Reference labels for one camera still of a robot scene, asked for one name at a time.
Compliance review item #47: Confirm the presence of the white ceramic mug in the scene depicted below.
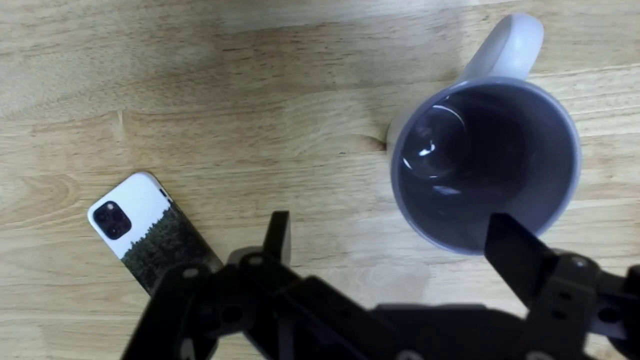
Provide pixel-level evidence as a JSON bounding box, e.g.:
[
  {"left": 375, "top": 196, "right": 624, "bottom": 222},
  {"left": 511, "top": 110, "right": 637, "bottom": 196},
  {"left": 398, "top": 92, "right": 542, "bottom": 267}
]
[{"left": 387, "top": 12, "right": 583, "bottom": 257}]

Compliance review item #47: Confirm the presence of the smartphone with photo case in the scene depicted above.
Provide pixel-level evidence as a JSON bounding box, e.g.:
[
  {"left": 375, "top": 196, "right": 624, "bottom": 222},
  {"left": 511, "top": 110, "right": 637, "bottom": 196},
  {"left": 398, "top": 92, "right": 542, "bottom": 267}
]
[{"left": 86, "top": 169, "right": 226, "bottom": 295}]

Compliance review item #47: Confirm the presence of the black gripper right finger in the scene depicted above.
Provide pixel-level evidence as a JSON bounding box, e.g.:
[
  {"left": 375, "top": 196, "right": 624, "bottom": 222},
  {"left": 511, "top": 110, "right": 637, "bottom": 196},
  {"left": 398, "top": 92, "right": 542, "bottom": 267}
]
[{"left": 483, "top": 211, "right": 640, "bottom": 360}]

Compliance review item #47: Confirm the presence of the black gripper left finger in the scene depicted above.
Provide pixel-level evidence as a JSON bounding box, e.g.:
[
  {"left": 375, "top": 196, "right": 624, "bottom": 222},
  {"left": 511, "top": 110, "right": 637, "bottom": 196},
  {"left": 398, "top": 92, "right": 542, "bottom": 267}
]
[{"left": 120, "top": 210, "right": 375, "bottom": 360}]

